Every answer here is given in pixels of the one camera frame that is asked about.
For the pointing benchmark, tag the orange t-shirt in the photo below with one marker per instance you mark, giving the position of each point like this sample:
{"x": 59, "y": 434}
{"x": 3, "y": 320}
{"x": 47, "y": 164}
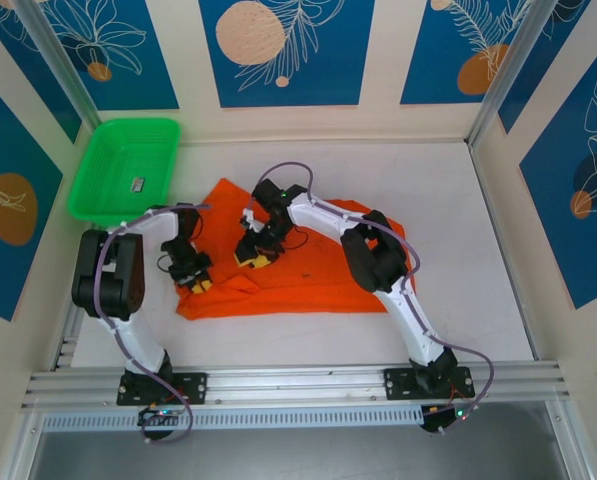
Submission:
{"x": 303, "y": 285}

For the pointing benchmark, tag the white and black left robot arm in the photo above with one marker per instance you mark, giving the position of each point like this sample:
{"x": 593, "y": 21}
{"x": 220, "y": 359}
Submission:
{"x": 145, "y": 345}

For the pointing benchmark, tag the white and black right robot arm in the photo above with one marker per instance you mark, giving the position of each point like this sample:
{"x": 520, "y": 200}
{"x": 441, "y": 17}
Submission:
{"x": 403, "y": 320}

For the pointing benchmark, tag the small dark label card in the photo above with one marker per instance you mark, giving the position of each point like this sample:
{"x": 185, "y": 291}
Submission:
{"x": 138, "y": 185}

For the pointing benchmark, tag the green plastic basket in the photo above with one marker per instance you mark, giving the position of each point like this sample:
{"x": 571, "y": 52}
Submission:
{"x": 113, "y": 165}

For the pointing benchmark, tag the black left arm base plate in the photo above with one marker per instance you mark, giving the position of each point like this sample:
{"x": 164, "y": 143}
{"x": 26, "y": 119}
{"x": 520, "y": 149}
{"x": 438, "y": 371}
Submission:
{"x": 193, "y": 387}

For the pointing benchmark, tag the aluminium rail frame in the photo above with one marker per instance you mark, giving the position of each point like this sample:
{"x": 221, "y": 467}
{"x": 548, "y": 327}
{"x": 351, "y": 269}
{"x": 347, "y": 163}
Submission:
{"x": 288, "y": 385}

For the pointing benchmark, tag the aluminium side rail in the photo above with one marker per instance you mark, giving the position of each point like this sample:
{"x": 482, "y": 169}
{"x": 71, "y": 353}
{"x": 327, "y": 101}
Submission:
{"x": 73, "y": 340}

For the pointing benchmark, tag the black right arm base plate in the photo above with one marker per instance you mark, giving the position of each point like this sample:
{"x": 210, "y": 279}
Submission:
{"x": 398, "y": 385}

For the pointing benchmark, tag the aluminium frame post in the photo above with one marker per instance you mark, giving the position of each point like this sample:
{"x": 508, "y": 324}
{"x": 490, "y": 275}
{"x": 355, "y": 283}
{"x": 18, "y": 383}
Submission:
{"x": 58, "y": 60}
{"x": 513, "y": 65}

